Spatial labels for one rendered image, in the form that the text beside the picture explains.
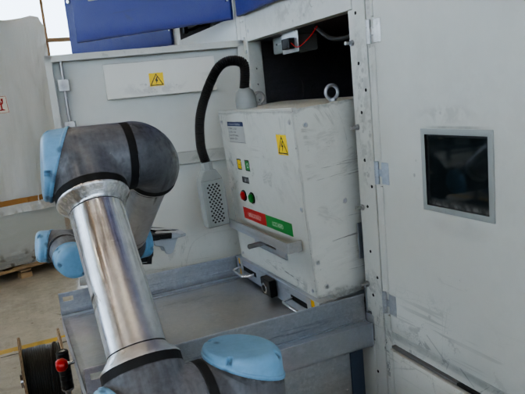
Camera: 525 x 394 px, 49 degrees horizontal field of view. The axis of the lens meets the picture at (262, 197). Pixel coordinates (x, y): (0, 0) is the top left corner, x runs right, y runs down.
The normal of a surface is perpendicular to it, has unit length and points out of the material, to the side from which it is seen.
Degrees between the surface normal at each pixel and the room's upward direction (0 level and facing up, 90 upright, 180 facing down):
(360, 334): 90
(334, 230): 90
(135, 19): 90
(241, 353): 8
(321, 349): 90
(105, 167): 54
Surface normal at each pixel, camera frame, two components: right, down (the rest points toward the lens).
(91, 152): 0.40, -0.52
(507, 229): -0.90, 0.16
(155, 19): -0.37, 0.20
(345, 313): 0.41, 0.12
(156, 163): 0.77, 0.28
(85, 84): 0.18, 0.16
